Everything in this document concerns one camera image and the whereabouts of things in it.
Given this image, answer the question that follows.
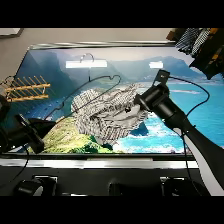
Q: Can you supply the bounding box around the white black striped shirt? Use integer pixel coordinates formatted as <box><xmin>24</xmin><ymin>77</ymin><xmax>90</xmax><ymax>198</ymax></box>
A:
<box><xmin>70</xmin><ymin>83</ymin><xmax>150</xmax><ymax>146</ymax></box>

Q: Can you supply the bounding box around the black yellow garment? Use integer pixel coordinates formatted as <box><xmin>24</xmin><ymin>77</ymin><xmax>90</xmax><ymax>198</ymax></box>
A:
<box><xmin>189</xmin><ymin>33</ymin><xmax>224</xmax><ymax>81</ymax></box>

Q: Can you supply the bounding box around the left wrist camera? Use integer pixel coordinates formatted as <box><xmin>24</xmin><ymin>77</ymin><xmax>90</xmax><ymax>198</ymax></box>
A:
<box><xmin>14</xmin><ymin>113</ymin><xmax>46</xmax><ymax>155</ymax></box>

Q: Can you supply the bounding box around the brown wooden rack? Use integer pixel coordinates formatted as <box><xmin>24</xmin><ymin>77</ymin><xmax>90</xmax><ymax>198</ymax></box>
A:
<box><xmin>1</xmin><ymin>75</ymin><xmax>52</xmax><ymax>103</ymax></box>

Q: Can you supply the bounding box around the black cable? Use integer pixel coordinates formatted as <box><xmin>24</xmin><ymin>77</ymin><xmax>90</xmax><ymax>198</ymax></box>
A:
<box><xmin>167</xmin><ymin>75</ymin><xmax>211</xmax><ymax>178</ymax></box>
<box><xmin>0</xmin><ymin>146</ymin><xmax>30</xmax><ymax>189</ymax></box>

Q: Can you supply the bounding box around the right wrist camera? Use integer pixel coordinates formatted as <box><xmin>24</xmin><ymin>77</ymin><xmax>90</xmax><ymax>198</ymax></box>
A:
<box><xmin>153</xmin><ymin>69</ymin><xmax>171</xmax><ymax>88</ymax></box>

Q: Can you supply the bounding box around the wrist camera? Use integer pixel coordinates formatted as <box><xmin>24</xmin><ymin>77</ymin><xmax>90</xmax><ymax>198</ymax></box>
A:
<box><xmin>14</xmin><ymin>113</ymin><xmax>46</xmax><ymax>155</ymax></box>
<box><xmin>153</xmin><ymin>69</ymin><xmax>171</xmax><ymax>88</ymax></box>

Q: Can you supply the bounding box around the checked shirt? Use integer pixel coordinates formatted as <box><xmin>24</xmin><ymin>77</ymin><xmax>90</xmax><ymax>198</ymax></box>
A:
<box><xmin>174</xmin><ymin>27</ymin><xmax>212</xmax><ymax>56</ymax></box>

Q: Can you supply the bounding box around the black clothes hanger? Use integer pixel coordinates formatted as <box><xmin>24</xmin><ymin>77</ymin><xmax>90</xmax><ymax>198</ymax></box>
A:
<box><xmin>44</xmin><ymin>53</ymin><xmax>123</xmax><ymax>122</ymax></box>

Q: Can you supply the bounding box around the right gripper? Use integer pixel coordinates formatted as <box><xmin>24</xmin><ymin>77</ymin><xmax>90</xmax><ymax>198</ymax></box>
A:
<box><xmin>133</xmin><ymin>84</ymin><xmax>171</xmax><ymax>113</ymax></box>

